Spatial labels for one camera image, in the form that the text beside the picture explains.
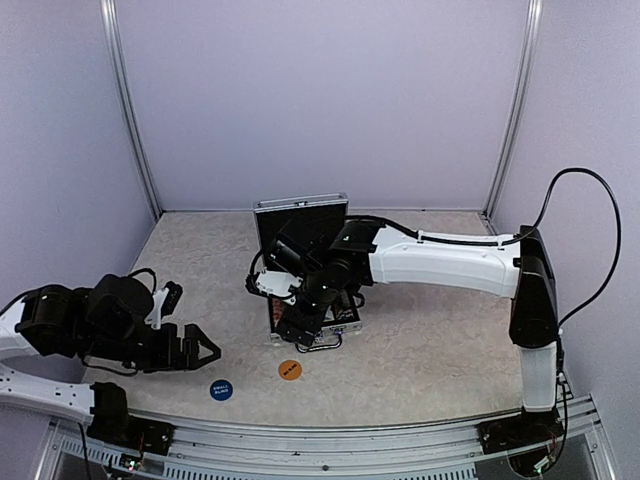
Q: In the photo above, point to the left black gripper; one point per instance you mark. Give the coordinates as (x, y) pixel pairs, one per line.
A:
(171, 359)

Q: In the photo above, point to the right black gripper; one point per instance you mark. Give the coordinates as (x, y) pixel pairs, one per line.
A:
(312, 322)

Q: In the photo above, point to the orange big blind button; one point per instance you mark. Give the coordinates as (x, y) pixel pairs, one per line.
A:
(290, 370)

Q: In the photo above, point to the blue small blind button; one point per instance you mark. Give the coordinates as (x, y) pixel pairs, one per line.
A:
(221, 390)

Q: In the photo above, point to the aluminium poker chip case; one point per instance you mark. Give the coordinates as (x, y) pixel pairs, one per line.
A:
(292, 234)

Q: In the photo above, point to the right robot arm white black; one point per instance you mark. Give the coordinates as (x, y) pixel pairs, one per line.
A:
(370, 250)

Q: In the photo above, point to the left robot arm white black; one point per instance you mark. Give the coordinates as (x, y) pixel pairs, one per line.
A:
(119, 320)

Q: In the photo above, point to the chip row in case front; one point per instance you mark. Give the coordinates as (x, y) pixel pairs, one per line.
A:
(277, 309)

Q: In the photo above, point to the chip row in case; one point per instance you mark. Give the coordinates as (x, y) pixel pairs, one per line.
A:
(343, 309)
(277, 309)

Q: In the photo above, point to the chip row in case back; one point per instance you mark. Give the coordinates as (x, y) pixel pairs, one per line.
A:
(343, 309)

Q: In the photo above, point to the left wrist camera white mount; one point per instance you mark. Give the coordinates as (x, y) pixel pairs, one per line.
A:
(165, 301)

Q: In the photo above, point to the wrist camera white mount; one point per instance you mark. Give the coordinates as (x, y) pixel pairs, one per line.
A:
(165, 301)
(276, 285)

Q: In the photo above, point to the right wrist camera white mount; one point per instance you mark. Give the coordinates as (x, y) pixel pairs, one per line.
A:
(276, 285)

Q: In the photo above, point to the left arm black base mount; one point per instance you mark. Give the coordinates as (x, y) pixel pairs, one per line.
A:
(140, 435)

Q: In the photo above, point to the aluminium front rail frame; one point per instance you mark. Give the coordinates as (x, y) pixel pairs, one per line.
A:
(437, 450)

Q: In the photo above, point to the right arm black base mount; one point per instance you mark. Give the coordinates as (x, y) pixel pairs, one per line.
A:
(520, 430)

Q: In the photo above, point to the left aluminium corner post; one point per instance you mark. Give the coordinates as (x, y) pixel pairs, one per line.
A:
(109, 15)

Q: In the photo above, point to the aluminium corner post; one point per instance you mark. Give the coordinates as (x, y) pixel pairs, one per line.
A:
(525, 67)
(109, 15)

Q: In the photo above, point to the right aluminium corner post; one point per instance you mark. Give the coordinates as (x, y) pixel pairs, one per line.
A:
(525, 67)

